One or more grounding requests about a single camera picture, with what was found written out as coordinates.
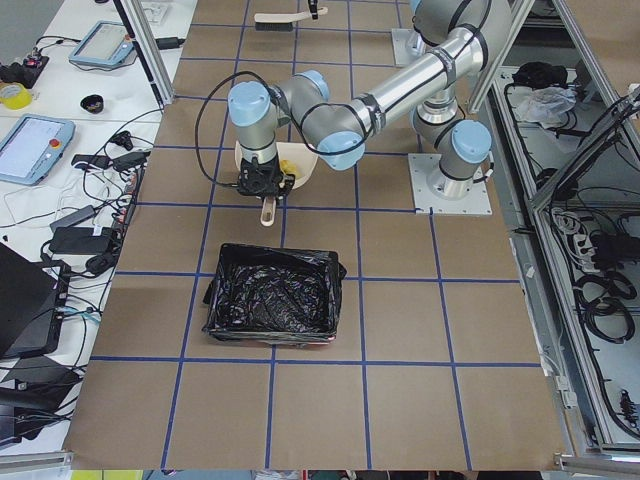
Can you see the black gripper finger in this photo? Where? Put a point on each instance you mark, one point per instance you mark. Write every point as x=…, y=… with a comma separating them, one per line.
x=313, y=9

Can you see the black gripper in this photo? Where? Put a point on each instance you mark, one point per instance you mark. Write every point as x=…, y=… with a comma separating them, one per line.
x=270, y=171

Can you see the white hand brush black bristles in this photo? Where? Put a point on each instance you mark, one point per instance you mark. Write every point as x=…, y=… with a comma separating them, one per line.
x=285, y=22

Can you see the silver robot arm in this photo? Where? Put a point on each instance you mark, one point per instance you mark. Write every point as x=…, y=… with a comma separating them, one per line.
x=462, y=38

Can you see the black lined trash bin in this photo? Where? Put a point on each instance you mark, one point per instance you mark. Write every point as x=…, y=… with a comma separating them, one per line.
x=275, y=295

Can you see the yellow green sponge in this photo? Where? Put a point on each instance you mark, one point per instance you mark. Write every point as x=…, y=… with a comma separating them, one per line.
x=288, y=167

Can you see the blue teach pendant far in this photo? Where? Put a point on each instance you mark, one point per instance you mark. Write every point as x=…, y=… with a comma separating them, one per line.
x=106, y=46

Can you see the blue teach pendant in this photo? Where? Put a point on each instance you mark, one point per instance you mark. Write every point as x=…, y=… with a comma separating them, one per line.
x=106, y=46
x=32, y=147

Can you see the blue teach pendant near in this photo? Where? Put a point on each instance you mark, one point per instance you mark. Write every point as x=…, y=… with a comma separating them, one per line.
x=32, y=147

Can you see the black laptop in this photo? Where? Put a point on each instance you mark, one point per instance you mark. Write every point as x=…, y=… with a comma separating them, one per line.
x=32, y=297

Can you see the yellow tape roll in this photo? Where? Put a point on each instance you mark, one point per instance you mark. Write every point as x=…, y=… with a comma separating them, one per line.
x=15, y=96

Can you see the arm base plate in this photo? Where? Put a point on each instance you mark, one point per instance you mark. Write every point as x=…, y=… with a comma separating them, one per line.
x=435, y=194
x=408, y=46

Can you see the aluminium frame post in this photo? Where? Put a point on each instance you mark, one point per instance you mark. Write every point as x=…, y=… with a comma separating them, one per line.
x=138, y=28

